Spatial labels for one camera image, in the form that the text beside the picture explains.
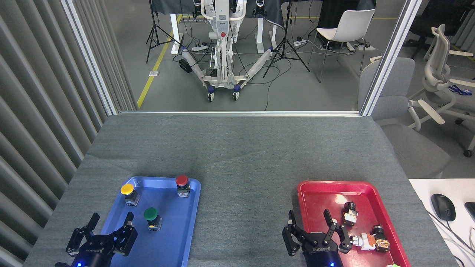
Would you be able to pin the white desk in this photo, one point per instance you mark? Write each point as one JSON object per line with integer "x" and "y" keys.
{"x": 423, "y": 189}

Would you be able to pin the black tripod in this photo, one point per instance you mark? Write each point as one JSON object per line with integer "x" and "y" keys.
{"x": 286, "y": 40}
{"x": 151, "y": 18}

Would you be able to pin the white power strip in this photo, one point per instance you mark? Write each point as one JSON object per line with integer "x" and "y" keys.
{"x": 200, "y": 48}
{"x": 300, "y": 42}

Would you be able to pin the blue plastic tray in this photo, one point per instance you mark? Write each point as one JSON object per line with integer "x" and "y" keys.
{"x": 169, "y": 241}

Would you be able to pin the red plastic tray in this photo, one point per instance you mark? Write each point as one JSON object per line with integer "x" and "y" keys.
{"x": 323, "y": 200}

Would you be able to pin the white stand on wheels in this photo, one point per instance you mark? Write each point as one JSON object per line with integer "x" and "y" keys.
{"x": 222, "y": 22}

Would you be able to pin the silver frame post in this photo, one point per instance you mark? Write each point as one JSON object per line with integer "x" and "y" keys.
{"x": 390, "y": 55}
{"x": 89, "y": 55}

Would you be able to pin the black office chair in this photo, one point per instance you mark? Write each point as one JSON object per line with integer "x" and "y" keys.
{"x": 434, "y": 18}

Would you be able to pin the white office chair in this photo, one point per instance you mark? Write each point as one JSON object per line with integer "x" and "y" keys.
{"x": 439, "y": 55}

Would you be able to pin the black flat device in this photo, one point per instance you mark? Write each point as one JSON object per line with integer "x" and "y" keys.
{"x": 471, "y": 210}

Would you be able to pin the small green part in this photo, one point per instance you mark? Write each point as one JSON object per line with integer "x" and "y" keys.
{"x": 394, "y": 265}

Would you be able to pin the yellow push button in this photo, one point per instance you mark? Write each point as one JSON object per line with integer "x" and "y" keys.
{"x": 127, "y": 189}

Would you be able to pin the white plastic chair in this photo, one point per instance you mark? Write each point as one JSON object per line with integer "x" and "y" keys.
{"x": 352, "y": 24}

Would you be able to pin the black switch with orange block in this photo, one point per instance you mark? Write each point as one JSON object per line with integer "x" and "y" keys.
{"x": 381, "y": 240}

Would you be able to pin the grey floor outlet plate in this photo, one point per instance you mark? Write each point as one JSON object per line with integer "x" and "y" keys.
{"x": 154, "y": 73}

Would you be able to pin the black power adapter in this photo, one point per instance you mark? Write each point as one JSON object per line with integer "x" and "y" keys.
{"x": 184, "y": 66}

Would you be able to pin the white and orange switch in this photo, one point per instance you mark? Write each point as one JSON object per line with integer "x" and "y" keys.
{"x": 365, "y": 241}

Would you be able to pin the red push button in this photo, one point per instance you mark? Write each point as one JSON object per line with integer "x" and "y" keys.
{"x": 182, "y": 181}

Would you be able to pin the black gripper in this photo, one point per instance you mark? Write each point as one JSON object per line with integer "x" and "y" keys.
{"x": 321, "y": 252}
{"x": 94, "y": 250}

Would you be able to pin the silver frame rail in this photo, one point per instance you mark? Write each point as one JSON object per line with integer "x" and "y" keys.
{"x": 241, "y": 113}

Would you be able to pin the black computer mouse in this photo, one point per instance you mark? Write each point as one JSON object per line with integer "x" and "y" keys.
{"x": 443, "y": 207}

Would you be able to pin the green push button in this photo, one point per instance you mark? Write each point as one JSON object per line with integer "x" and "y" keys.
{"x": 151, "y": 214}

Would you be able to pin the black and silver switch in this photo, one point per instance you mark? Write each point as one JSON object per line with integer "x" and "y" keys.
{"x": 349, "y": 214}

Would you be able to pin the desk with black cloth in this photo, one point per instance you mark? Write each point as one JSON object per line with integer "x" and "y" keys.
{"x": 175, "y": 33}

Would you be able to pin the grey upholstered chair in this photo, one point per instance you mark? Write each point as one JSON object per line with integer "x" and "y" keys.
{"x": 393, "y": 85}

